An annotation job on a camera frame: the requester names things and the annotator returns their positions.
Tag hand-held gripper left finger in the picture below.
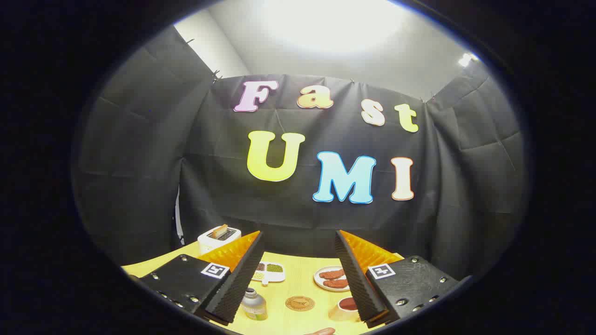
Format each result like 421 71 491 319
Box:
133 230 265 326

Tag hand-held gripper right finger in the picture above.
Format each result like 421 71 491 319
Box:
334 229 473 328

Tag silver bottle with green label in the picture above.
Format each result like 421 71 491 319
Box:
241 288 269 322

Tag white cup with wooden handle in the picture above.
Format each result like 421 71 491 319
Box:
328 296 361 322

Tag round cork coaster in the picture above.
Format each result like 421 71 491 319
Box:
285 295 316 312

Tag white divided dish with beans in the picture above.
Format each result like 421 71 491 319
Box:
251 261 286 285

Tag white oval plate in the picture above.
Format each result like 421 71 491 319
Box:
313 266 351 292

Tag white toaster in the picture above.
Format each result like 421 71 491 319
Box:
197 225 242 255

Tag wooden table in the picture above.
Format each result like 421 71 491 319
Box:
121 241 406 335

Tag black backdrop cloth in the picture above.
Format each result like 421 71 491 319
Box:
72 26 529 280

